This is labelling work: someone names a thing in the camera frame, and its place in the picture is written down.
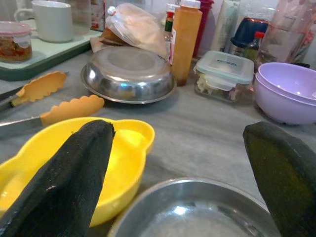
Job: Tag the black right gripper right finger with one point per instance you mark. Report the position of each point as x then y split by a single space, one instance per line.
288 177

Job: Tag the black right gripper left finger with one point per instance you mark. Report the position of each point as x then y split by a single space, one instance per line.
61 177

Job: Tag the yellow plastic bowl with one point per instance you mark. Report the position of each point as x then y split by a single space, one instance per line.
128 158

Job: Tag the purple plastic bowl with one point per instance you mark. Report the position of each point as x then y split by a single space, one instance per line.
284 79
279 108

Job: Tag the steel tongs with orange tips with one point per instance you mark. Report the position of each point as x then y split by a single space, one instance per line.
74 108

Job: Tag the upright stainless steel bowl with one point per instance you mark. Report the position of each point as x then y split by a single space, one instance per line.
187 217

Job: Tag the green plastic tray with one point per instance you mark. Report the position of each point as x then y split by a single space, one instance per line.
49 56

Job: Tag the upturned stainless steel bowl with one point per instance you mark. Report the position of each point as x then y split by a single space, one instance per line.
128 74

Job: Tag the glass food container grey lid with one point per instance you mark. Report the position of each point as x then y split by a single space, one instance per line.
222 66

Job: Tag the dark sauce bottle red cap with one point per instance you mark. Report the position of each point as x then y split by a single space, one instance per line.
251 49

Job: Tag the glass jar with pink lid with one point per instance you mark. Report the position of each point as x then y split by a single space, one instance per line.
14 49

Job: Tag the brown paper packet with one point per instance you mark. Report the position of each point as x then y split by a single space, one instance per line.
98 45

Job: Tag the clear pink plastic pitcher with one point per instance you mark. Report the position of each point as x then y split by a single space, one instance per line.
286 32

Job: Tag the dark blue container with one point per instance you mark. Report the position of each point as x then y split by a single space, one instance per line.
247 32

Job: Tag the white ceramic mug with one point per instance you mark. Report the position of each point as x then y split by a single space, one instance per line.
53 22

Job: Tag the white wrapped roll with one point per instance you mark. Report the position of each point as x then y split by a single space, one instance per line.
227 24

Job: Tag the red and white packet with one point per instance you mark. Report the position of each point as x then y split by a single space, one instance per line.
97 14

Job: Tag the orange squeeze bottle white cap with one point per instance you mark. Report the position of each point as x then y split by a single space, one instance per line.
185 44

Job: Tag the clear bag of flatbreads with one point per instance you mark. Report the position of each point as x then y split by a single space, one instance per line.
138 27

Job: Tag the magenta plastic bottle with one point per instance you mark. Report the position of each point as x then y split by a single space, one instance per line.
206 24

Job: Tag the small sauce bottle red cap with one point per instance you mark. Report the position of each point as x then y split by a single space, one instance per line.
169 24

